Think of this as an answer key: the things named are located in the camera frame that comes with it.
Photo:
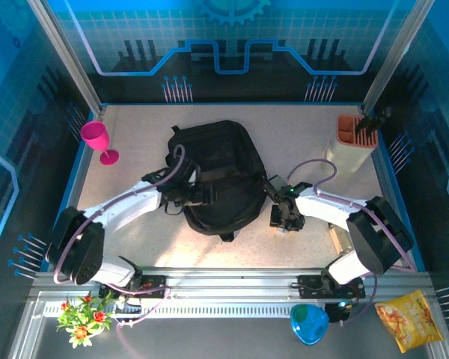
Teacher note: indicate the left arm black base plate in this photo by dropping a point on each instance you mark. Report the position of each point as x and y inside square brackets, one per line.
[153, 289]

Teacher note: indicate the artificial flower plant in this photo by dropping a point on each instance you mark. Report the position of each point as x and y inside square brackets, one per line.
[84, 318]

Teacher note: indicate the yellow snack bag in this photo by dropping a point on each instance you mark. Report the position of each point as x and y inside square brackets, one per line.
[408, 321]

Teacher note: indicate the orange and white utensil holder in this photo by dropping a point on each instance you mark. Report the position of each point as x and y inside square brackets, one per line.
[349, 157]

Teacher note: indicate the pink plastic goblet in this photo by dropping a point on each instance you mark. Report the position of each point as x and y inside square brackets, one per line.
[95, 136]

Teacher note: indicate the aluminium frame rail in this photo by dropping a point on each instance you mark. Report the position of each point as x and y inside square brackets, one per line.
[228, 282]

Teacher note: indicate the black controller board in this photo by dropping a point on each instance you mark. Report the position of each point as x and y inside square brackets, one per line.
[336, 314]

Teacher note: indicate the blue plastic bowl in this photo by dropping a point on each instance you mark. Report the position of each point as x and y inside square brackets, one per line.
[308, 323]

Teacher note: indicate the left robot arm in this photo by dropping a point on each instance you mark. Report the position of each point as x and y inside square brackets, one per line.
[78, 250]

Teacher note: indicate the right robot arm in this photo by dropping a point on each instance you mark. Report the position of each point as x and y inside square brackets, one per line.
[381, 232]

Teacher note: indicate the black backpack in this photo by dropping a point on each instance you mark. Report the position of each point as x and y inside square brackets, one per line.
[228, 157]

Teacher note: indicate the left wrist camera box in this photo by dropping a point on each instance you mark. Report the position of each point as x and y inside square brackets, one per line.
[194, 175]

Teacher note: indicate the black tool in holder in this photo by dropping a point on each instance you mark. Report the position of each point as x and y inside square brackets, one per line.
[372, 121]

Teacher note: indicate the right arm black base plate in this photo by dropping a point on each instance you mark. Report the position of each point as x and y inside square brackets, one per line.
[310, 288]

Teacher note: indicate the aluminium frame post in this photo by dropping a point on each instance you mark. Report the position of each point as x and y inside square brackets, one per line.
[396, 56]
[67, 56]

